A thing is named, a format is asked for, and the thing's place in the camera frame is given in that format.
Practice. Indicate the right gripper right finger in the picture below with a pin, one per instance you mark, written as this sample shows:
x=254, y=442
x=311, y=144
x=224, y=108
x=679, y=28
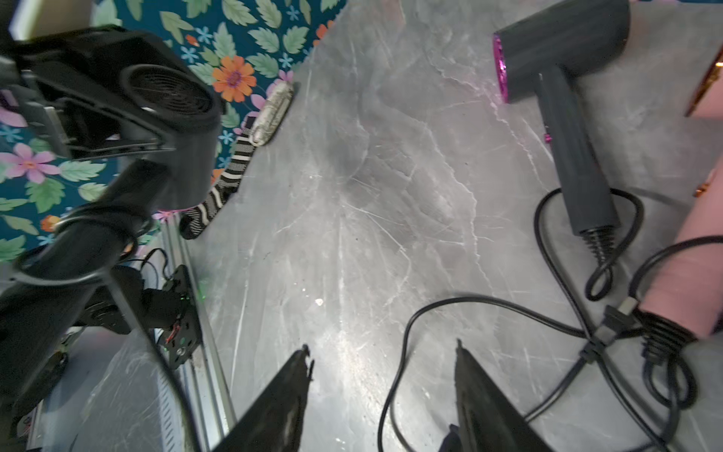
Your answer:
x=487, y=419

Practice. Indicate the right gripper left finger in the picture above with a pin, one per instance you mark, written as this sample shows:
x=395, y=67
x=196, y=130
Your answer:
x=274, y=422

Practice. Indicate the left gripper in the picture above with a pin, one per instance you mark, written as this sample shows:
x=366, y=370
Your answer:
x=70, y=93

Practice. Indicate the dark grey hair dryer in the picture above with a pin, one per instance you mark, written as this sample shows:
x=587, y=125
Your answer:
x=542, y=55
x=53, y=284

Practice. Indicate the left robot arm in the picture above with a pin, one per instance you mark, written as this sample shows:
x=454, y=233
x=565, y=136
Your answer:
x=152, y=71

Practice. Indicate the pink hair dryer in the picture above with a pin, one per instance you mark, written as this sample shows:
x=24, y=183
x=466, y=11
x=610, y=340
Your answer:
x=684, y=300

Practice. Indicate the white slotted vent strip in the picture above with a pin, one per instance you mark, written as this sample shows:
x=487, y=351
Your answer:
x=173, y=435

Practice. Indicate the black white striped sock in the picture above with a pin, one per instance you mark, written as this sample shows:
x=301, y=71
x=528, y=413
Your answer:
x=195, y=221

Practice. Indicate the rolled beige cloth bundle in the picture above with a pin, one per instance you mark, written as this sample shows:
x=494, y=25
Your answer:
x=272, y=113

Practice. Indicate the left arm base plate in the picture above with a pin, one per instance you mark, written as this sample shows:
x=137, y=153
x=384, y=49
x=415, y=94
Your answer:
x=170, y=309

